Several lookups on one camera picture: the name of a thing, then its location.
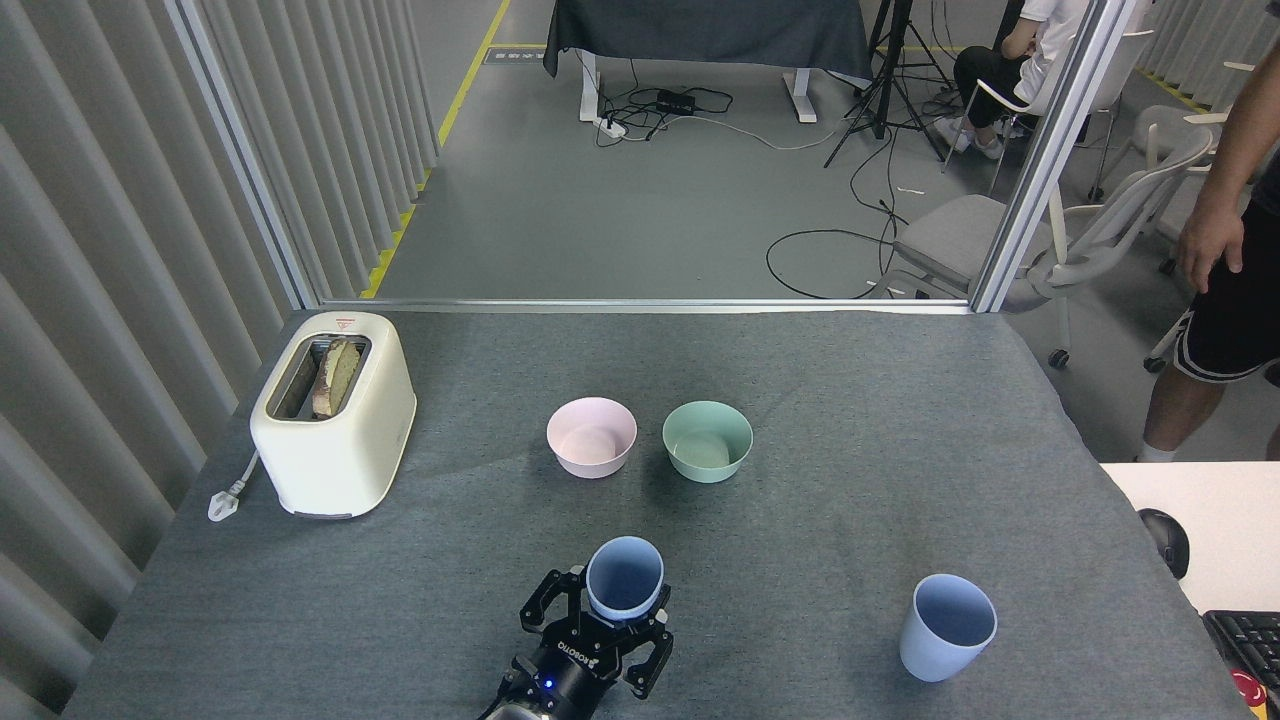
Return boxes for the table with dark cover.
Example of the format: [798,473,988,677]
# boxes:
[543,0,874,124]

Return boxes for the white desk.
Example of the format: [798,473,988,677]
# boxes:
[1100,462,1280,616]

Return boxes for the black cable tangle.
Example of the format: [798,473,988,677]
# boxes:
[598,58,736,148]

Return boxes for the person's hand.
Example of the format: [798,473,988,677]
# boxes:
[1177,200,1246,294]

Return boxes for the white toaster power cord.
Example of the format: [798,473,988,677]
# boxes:
[207,449,261,524]

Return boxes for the black keyboard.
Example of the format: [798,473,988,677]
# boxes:
[1202,610,1280,691]

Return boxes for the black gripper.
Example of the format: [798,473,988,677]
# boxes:
[510,566,674,720]

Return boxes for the silver aluminium rail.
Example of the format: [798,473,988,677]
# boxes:
[318,298,976,316]

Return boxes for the red round object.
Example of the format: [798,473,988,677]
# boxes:
[1230,668,1271,716]

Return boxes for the black computer mouse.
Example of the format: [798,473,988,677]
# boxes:
[1138,508,1191,581]

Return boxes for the light blue plastic cup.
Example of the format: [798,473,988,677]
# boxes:
[899,573,998,683]
[585,536,666,627]

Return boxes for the silver aluminium post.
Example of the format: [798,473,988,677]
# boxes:
[968,0,1141,314]
[165,0,321,309]

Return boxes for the seated person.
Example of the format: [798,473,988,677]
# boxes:
[935,0,1151,161]

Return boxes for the cream white toaster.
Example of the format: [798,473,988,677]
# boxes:
[250,311,418,519]

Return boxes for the grey felt table cloth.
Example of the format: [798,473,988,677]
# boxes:
[60,308,1256,720]

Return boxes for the pink plastic bowl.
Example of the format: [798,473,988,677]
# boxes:
[546,397,638,480]

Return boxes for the standing person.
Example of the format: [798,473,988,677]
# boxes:
[1135,45,1280,463]

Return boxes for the toasted bread slice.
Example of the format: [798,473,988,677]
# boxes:
[311,338,363,419]

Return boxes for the black tripod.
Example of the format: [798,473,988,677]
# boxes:
[824,0,959,169]

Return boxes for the black floor cable loop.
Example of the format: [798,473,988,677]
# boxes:
[766,130,911,300]

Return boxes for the white chair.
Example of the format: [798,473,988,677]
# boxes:
[940,30,1151,201]

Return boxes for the white floor cable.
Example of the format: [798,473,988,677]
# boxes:
[690,112,851,152]

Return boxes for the green plastic bowl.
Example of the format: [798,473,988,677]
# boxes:
[662,401,754,485]

